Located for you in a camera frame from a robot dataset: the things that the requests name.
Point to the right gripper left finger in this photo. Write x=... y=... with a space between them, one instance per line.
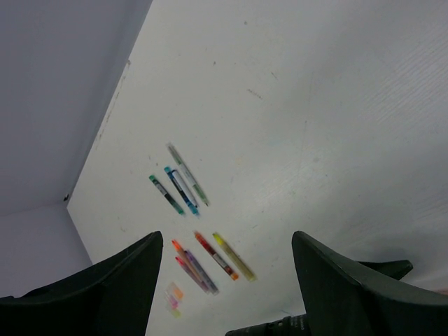
x=112 y=297

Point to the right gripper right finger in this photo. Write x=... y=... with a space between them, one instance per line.
x=346 y=297

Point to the clear orange pen cap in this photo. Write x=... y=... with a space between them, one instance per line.
x=179 y=293

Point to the orange highlighter pen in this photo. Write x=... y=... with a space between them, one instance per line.
x=181 y=253

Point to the purple highlighter pen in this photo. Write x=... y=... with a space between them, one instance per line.
x=200 y=270

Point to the red capped pen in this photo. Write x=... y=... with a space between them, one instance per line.
x=216 y=256

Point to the yellow highlighter pen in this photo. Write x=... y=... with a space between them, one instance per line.
x=235 y=258

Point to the white blue marker pen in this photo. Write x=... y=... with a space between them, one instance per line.
x=184 y=189

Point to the thin green fineliner pen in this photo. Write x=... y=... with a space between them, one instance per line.
x=180 y=162

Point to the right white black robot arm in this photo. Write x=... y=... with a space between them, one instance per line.
x=341 y=297

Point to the blue gel pen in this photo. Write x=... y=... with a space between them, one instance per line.
x=193 y=210

